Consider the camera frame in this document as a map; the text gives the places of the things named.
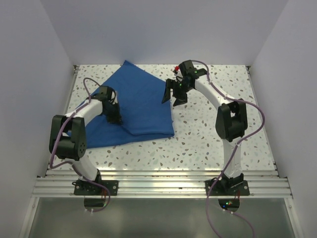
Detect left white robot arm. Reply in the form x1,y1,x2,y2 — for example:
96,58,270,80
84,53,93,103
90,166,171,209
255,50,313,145
49,86,122,195

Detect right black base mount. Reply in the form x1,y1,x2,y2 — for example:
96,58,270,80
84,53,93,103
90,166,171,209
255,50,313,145
205,173,250,196

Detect blue surgical drape cloth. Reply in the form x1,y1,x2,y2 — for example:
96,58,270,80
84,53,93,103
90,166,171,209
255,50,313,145
86,61,174,149

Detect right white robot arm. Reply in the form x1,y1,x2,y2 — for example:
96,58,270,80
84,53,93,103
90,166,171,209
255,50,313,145
162,60,248,195

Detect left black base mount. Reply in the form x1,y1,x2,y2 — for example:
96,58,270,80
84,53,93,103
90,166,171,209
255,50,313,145
72,177,118,196

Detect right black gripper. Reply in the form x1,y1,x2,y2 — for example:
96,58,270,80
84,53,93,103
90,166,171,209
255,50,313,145
162,78,193,107

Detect aluminium frame rail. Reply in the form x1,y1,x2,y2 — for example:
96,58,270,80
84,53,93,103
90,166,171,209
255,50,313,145
32,170,292,198

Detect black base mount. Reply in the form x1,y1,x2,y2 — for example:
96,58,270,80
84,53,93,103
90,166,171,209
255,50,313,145
72,177,118,196
205,173,250,196

